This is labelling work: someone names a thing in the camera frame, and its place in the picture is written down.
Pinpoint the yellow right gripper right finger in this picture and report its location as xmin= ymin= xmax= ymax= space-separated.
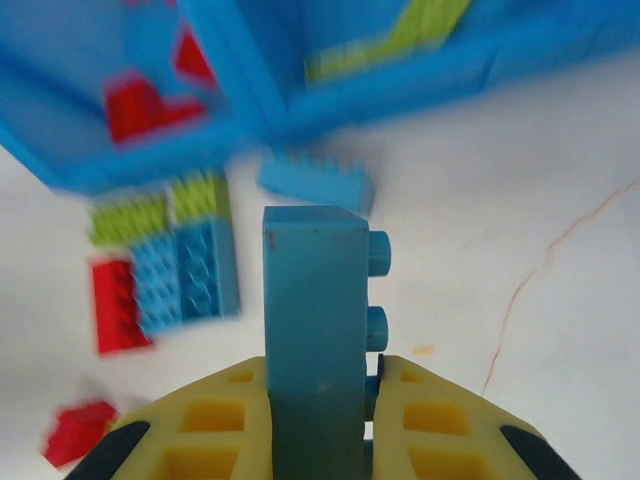
xmin=372 ymin=353 xmax=584 ymax=480

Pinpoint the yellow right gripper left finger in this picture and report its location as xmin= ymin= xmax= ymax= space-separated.
xmin=64 ymin=355 xmax=275 ymax=480

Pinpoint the red lego brick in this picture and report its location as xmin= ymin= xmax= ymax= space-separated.
xmin=88 ymin=256 xmax=155 ymax=357
xmin=41 ymin=398 xmax=120 ymax=470
xmin=103 ymin=73 xmax=210 ymax=147
xmin=171 ymin=28 xmax=220 ymax=90

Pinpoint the dark blue long lego brick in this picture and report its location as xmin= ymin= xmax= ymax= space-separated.
xmin=262 ymin=205 xmax=394 ymax=480

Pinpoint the green lego brick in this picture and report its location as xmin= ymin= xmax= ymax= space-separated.
xmin=88 ymin=196 xmax=172 ymax=247
xmin=168 ymin=171 xmax=232 ymax=225
xmin=387 ymin=0 xmax=472 ymax=52

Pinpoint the blue plastic storage bin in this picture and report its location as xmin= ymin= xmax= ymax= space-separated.
xmin=214 ymin=0 xmax=640 ymax=146
xmin=0 ymin=0 xmax=294 ymax=197

